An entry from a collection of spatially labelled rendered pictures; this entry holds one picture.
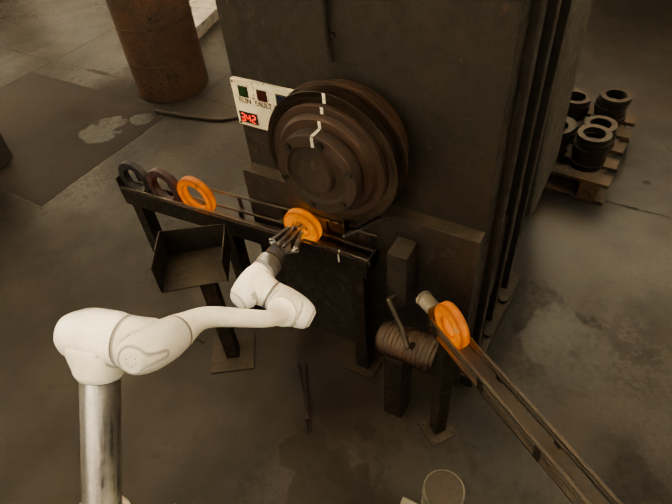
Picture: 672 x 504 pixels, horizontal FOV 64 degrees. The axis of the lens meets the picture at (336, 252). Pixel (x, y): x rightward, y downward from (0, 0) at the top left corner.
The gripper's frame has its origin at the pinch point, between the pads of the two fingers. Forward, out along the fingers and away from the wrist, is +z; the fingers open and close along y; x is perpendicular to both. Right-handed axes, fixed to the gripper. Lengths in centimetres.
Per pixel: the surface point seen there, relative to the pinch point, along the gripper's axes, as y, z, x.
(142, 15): -225, 144, -13
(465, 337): 71, -20, -2
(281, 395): -1, -36, -75
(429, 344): 58, -15, -22
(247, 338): -33, -18, -75
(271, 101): -13.0, 12.4, 41.9
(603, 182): 93, 153, -69
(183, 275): -38, -32, -15
